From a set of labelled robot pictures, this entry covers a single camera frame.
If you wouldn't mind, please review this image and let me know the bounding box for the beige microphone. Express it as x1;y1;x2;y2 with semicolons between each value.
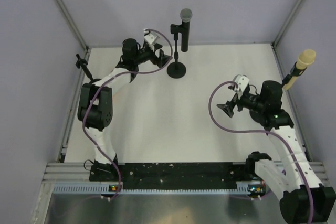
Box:
282;49;316;90

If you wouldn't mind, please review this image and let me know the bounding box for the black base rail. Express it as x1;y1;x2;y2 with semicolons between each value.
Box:
89;162;261;190

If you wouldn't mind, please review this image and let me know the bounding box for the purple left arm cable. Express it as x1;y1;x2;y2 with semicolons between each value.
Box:
81;28;174;201

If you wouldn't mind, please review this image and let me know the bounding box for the aluminium frame post right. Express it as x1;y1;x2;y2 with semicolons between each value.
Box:
271;0;306;48

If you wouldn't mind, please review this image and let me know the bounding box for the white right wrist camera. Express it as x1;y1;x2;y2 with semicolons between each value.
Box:
233;74;249;99

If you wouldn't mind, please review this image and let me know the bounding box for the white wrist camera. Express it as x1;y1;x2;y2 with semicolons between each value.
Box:
143;29;160;51
233;74;249;99

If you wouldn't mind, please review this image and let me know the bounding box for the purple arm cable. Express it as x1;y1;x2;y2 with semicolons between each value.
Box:
208;81;314;224
81;28;174;201

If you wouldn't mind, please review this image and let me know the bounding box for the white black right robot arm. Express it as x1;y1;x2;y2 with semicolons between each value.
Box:
217;75;335;223

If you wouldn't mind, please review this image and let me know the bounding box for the aluminium frame post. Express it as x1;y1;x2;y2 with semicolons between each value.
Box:
54;0;89;52
271;0;306;48

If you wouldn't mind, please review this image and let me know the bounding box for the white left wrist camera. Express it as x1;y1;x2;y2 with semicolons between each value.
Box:
143;29;160;51

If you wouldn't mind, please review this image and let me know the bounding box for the black microphone silver grille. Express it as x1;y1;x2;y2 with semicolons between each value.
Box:
180;8;193;52

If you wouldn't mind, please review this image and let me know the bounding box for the aluminium frame post left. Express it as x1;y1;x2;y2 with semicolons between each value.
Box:
54;0;89;52

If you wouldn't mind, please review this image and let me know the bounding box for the black microphone stand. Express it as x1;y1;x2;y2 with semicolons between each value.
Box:
75;54;100;83
166;24;186;79
249;80;294;131

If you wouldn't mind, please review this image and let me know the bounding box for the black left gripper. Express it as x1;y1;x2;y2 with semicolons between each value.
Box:
133;43;172;68

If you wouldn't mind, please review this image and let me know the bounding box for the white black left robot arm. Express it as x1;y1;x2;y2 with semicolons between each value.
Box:
77;33;172;180

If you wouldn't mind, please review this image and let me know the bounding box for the grey slotted cable duct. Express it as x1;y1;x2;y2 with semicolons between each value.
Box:
52;183;267;197

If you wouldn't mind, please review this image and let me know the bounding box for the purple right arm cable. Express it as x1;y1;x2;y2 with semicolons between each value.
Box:
208;81;314;224

